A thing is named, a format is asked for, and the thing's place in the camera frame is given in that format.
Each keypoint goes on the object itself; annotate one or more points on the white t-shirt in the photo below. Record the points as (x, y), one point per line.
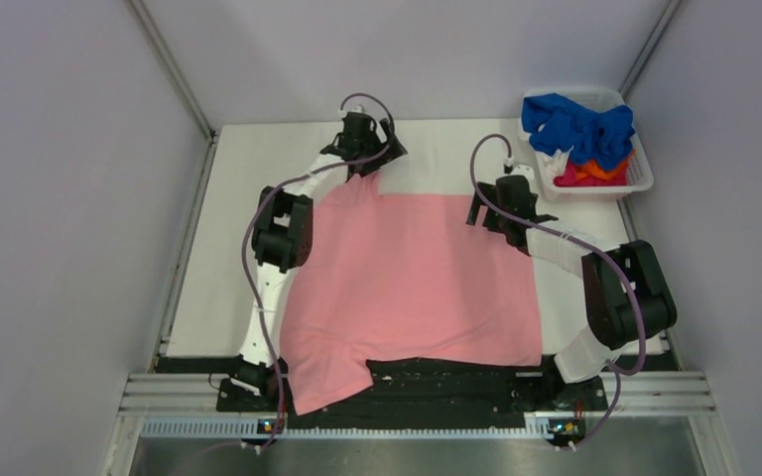
(555, 165)

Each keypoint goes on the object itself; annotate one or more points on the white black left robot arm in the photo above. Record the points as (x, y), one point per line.
(280, 235)

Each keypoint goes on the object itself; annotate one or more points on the magenta red t-shirt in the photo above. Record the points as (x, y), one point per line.
(569, 179)

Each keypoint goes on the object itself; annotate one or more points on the orange t-shirt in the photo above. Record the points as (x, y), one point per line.
(593, 174)

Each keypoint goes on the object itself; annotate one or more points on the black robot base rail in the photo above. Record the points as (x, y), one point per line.
(425, 394)

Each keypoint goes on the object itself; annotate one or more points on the blue t-shirt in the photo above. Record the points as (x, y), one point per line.
(555, 122)

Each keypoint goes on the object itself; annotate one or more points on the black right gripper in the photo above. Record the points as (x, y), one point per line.
(490, 192)

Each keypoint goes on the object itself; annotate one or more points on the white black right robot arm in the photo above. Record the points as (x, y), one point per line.
(626, 297)

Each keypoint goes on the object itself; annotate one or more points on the pink t-shirt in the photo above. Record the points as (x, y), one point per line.
(401, 276)

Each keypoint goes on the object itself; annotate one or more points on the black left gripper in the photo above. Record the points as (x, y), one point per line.
(370, 166)

